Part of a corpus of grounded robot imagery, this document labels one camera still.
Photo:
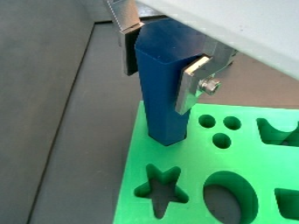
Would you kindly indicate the green shape sorter block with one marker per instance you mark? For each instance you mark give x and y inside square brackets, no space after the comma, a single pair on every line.
[239,147]

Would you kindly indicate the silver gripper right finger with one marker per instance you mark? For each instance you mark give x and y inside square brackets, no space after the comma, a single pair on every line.
[197,75]

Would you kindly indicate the blue hexagonal prism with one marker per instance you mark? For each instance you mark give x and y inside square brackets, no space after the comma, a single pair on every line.
[165,48]

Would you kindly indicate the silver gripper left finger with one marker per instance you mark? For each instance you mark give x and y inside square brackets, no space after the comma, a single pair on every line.
[123,12]

